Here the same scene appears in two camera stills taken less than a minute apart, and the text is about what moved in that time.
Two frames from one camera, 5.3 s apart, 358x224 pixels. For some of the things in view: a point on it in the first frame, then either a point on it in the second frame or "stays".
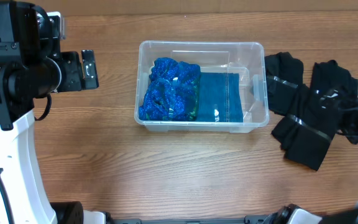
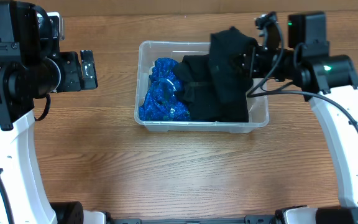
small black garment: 284,73 to 230,74
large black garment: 306,134 to 194,71
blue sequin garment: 173,91 stays
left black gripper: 89,70 stays
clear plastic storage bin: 247,58 stays
